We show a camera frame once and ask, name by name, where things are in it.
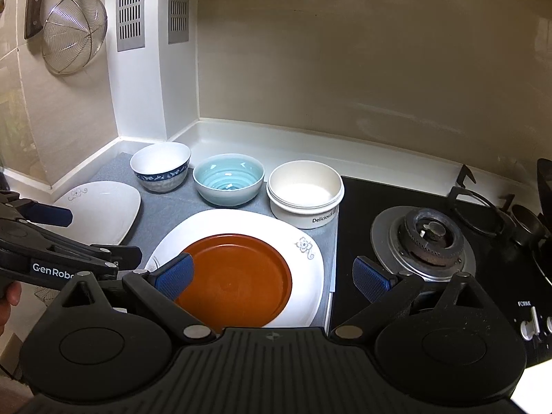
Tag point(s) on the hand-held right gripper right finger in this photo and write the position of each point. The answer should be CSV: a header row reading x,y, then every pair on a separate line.
x,y
371,278

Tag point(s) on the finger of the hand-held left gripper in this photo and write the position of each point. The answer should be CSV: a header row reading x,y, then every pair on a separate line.
x,y
51,215
120,255

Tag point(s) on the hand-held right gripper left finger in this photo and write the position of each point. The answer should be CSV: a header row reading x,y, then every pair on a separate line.
x,y
174,274

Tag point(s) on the small white square plate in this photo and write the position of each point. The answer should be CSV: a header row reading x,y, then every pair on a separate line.
x,y
108,211

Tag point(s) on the orange round plate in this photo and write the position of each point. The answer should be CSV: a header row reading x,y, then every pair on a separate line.
x,y
237,280

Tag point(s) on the large white square plate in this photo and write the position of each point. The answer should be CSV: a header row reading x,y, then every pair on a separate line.
x,y
304,271

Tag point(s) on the white bowl blue pattern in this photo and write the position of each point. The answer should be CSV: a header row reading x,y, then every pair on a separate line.
x,y
161,161

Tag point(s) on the teal glazed bowl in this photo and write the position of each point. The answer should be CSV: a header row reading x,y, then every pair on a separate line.
x,y
228,177

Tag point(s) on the person's left hand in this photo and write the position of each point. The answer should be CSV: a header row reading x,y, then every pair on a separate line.
x,y
11,299

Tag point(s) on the grey counter mat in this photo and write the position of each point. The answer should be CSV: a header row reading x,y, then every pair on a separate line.
x,y
172,211

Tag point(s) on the metal gas burner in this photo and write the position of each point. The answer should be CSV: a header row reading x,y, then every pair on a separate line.
x,y
427,233

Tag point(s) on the black glass cooktop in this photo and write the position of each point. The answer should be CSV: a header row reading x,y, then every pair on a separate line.
x,y
358,207

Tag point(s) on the black pan support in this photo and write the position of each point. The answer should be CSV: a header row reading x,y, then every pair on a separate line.
x,y
468,196

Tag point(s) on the silver stove knob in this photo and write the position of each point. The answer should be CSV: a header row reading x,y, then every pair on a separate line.
x,y
530,323
549,327

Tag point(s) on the dark gas burner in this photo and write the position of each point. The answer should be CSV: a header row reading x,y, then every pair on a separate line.
x,y
528,224

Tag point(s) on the metal mesh strainer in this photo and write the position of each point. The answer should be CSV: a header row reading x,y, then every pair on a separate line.
x,y
73,30

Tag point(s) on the black pan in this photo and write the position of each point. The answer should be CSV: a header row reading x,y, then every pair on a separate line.
x,y
544,207

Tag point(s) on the grey vent grille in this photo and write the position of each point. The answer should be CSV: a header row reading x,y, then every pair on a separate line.
x,y
130,6
178,4

